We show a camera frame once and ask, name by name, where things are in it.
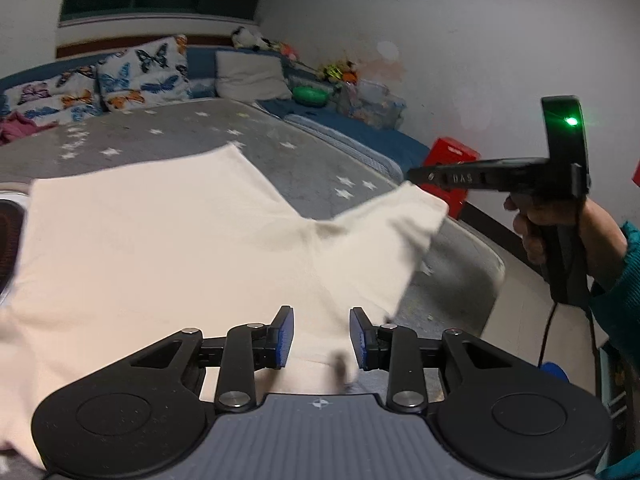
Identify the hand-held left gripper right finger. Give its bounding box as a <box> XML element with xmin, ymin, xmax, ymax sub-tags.
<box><xmin>348</xmin><ymin>306</ymin><xmax>507</xmax><ymax>411</ymax></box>

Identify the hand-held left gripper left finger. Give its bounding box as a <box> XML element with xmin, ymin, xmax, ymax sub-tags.
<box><xmin>129</xmin><ymin>305</ymin><xmax>296</xmax><ymax>413</ymax></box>

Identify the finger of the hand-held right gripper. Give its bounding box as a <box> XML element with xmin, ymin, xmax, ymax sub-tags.
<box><xmin>406</xmin><ymin>162</ymin><xmax>451</xmax><ymax>192</ymax></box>

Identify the cream garment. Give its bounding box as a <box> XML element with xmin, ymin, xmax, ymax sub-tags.
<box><xmin>0</xmin><ymin>142</ymin><xmax>449</xmax><ymax>466</ymax></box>

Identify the person's right forearm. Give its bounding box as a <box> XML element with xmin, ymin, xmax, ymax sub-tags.
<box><xmin>588</xmin><ymin>220</ymin><xmax>640</xmax><ymax>367</ymax></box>

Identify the person's right hand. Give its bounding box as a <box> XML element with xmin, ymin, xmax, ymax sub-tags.
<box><xmin>503</xmin><ymin>194</ymin><xmax>629</xmax><ymax>293</ymax></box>

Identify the red box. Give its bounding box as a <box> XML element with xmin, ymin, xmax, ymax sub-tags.
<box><xmin>422</xmin><ymin>137</ymin><xmax>481</xmax><ymax>219</ymax></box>

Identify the clear plastic box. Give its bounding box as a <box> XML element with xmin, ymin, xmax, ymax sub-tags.
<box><xmin>340</xmin><ymin>79</ymin><xmax>406</xmax><ymax>129</ymax></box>

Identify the blue patterned sofa cover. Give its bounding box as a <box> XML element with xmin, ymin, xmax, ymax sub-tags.
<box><xmin>284</xmin><ymin>112</ymin><xmax>405</xmax><ymax>182</ymax></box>

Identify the grey star-patterned table mat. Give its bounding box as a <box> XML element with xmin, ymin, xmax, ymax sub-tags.
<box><xmin>0</xmin><ymin>97</ymin><xmax>507</xmax><ymax>480</ymax></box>

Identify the yellow and black plush toy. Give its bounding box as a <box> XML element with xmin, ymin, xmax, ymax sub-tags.
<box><xmin>317</xmin><ymin>60</ymin><xmax>359</xmax><ymax>85</ymax></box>

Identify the green bowl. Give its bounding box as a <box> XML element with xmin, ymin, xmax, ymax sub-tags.
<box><xmin>292</xmin><ymin>85</ymin><xmax>331</xmax><ymax>107</ymax></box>

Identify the orange plush toy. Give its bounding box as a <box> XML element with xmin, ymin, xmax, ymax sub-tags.
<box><xmin>270</xmin><ymin>40</ymin><xmax>300</xmax><ymax>61</ymax></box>

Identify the blue round object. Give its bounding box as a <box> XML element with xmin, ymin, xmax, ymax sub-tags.
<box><xmin>542</xmin><ymin>361</ymin><xmax>570</xmax><ymax>384</ymax></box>

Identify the grey cushion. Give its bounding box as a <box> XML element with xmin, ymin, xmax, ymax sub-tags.
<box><xmin>215</xmin><ymin>50</ymin><xmax>293</xmax><ymax>101</ymax></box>

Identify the black and white plush toy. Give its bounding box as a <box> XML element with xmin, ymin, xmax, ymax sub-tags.
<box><xmin>231</xmin><ymin>25</ymin><xmax>267</xmax><ymax>51</ymax></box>

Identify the blue sofa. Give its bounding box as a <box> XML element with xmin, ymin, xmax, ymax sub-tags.
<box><xmin>0</xmin><ymin>44</ymin><xmax>432</xmax><ymax>183</ymax></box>

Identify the built-in induction cooker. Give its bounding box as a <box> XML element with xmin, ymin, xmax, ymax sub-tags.
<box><xmin>0</xmin><ymin>199</ymin><xmax>26</xmax><ymax>307</ymax></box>

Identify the large butterfly print pillow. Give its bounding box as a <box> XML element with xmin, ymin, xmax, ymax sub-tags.
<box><xmin>97</xmin><ymin>35</ymin><xmax>191</xmax><ymax>111</ymax></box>

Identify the small butterfly print pillow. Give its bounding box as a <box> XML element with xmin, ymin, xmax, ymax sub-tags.
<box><xmin>2</xmin><ymin>65</ymin><xmax>101</xmax><ymax>122</ymax></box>

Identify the pink cloth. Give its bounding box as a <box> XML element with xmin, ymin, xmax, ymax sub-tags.
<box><xmin>0</xmin><ymin>111</ymin><xmax>59</xmax><ymax>145</ymax></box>

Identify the black cable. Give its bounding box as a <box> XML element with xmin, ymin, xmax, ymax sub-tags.
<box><xmin>538</xmin><ymin>301</ymin><xmax>559</xmax><ymax>369</ymax></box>

